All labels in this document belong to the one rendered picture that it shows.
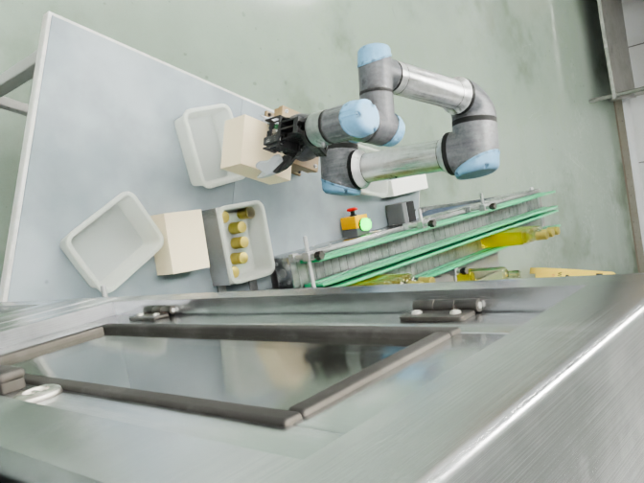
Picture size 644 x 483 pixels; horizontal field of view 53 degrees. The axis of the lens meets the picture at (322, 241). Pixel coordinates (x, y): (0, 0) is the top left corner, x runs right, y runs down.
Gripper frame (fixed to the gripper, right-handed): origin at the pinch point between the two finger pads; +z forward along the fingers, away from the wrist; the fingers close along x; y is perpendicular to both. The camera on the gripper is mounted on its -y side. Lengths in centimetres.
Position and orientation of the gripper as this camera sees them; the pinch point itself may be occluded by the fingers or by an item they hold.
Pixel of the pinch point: (262, 149)
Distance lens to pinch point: 157.9
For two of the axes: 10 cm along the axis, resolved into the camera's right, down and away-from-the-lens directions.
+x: -0.6, 9.8, -1.8
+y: -6.9, -1.8, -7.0
